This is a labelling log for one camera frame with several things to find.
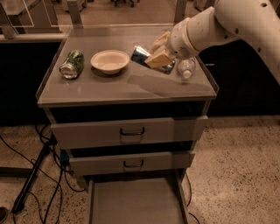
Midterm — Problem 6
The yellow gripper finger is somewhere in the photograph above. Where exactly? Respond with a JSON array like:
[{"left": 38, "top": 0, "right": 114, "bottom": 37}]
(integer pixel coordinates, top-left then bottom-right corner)
[
  {"left": 150, "top": 31, "right": 170, "bottom": 52},
  {"left": 144, "top": 48, "right": 175, "bottom": 68}
]

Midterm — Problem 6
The silver blue redbull can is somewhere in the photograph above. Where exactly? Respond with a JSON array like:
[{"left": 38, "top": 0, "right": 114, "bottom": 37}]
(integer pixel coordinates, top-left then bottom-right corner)
[{"left": 130, "top": 45, "right": 176, "bottom": 74}]

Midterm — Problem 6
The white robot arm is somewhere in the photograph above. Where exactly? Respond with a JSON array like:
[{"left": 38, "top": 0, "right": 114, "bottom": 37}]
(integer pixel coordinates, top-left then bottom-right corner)
[{"left": 145, "top": 0, "right": 280, "bottom": 83}]

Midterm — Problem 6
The top drawer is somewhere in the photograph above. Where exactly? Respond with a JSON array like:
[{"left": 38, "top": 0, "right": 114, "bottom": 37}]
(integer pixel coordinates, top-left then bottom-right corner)
[{"left": 51, "top": 115, "right": 208, "bottom": 149}]

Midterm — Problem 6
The drawer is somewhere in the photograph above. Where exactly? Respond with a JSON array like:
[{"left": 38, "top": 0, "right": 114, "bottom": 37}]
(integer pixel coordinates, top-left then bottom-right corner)
[
  {"left": 51, "top": 115, "right": 208, "bottom": 149},
  {"left": 85, "top": 170, "right": 190, "bottom": 224},
  {"left": 70, "top": 151, "right": 194, "bottom": 176}
]

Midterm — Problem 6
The grey drawer cabinet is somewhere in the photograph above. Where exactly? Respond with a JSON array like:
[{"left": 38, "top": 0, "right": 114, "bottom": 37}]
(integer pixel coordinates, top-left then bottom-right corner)
[{"left": 35, "top": 24, "right": 220, "bottom": 224}]

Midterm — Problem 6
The green soda can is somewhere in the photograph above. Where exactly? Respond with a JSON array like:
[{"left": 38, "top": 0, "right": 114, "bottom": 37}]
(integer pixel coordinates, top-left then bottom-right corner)
[{"left": 59, "top": 50, "right": 84, "bottom": 80}]

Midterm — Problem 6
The middle drawer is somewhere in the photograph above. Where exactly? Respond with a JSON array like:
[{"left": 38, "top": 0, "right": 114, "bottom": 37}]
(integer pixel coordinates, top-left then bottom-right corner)
[{"left": 70, "top": 151, "right": 194, "bottom": 176}]

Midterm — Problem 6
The bottom drawer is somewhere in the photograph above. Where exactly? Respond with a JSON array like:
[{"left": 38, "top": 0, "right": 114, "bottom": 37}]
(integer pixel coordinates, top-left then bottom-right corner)
[{"left": 85, "top": 170, "right": 190, "bottom": 224}]

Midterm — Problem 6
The clear plastic water bottle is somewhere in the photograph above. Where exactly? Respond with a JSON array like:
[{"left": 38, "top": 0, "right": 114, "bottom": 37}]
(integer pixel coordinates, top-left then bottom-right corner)
[{"left": 177, "top": 58, "right": 196, "bottom": 81}]

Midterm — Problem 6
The white bowl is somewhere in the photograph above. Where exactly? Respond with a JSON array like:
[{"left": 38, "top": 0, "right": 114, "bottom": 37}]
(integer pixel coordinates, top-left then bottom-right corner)
[{"left": 90, "top": 50, "right": 130, "bottom": 74}]

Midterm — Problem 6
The blue box behind cabinet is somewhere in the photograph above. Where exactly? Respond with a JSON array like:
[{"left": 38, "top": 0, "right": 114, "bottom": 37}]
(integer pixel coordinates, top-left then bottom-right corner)
[{"left": 59, "top": 150, "right": 69, "bottom": 165}]

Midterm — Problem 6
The black bar on floor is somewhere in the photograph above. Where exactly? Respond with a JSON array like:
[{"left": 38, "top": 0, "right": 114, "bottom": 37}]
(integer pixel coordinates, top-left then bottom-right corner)
[{"left": 11, "top": 143, "right": 50, "bottom": 214}]

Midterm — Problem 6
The dark shoe tip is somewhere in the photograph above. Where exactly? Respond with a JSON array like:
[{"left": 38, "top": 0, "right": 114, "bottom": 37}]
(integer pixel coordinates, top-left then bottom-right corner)
[{"left": 0, "top": 206, "right": 8, "bottom": 224}]

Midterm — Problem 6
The black top drawer handle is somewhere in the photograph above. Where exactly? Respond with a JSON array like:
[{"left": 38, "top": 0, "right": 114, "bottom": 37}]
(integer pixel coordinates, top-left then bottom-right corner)
[{"left": 120, "top": 127, "right": 145, "bottom": 137}]

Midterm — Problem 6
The black drawer handle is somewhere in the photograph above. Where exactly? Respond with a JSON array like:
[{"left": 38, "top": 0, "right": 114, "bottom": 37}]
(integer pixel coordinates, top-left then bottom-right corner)
[
  {"left": 123, "top": 160, "right": 144, "bottom": 168},
  {"left": 120, "top": 127, "right": 145, "bottom": 137}
]

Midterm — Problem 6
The black middle drawer handle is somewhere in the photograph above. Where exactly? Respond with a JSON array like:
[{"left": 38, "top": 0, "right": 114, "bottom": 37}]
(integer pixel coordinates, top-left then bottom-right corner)
[{"left": 123, "top": 160, "right": 144, "bottom": 168}]

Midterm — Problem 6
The black cable right of cabinet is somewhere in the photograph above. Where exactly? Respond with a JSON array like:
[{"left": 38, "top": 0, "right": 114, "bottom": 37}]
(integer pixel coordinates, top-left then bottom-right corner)
[{"left": 185, "top": 171, "right": 202, "bottom": 224}]

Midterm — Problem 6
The black floor cable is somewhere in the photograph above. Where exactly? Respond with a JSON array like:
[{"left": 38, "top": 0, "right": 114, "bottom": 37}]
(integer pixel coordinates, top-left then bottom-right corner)
[{"left": 0, "top": 123, "right": 87, "bottom": 224}]

